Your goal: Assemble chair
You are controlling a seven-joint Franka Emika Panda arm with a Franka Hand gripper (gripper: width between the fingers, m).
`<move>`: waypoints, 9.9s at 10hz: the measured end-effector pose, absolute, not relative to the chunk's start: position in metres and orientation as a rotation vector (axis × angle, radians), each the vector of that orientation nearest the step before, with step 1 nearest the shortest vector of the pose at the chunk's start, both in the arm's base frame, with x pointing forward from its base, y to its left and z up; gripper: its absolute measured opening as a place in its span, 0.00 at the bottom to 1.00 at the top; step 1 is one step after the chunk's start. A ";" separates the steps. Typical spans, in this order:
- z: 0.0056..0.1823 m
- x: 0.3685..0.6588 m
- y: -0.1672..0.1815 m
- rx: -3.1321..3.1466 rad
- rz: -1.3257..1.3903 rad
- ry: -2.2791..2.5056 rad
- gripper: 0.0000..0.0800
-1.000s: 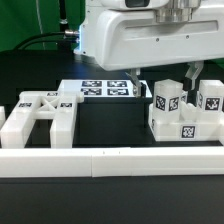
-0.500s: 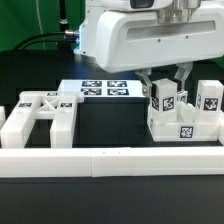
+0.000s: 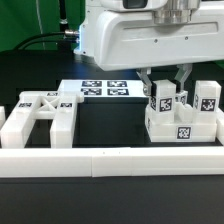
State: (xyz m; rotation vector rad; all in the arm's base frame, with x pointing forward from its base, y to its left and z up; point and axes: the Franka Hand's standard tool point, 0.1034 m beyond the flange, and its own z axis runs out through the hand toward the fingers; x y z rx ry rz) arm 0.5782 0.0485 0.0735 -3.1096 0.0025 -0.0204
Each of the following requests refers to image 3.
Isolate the white chair back frame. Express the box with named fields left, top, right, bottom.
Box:
left=0, top=91, right=84, bottom=149

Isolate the white fence piece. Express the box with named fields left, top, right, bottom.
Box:
left=216, top=108, right=224, bottom=146
left=0, top=106, right=5, bottom=130

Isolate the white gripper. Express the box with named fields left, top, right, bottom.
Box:
left=92, top=0, right=224, bottom=96

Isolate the white right fence piece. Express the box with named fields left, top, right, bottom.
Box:
left=216, top=108, right=224, bottom=146

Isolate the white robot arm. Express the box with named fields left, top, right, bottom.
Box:
left=74, top=0, right=224, bottom=95

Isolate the white chair seat part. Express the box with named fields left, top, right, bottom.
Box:
left=145, top=102, right=217, bottom=142

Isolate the tagged white cube nut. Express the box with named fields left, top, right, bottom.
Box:
left=176, top=90, right=188, bottom=105

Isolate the white front fence rail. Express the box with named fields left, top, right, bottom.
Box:
left=0, top=146, right=224, bottom=178

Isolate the black cable with connector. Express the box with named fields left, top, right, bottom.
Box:
left=13, top=29, right=81, bottom=51

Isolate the white marker base plate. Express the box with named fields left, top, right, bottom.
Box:
left=58, top=80, right=145, bottom=98

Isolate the white left fence piece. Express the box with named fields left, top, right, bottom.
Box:
left=0, top=106, right=5, bottom=130

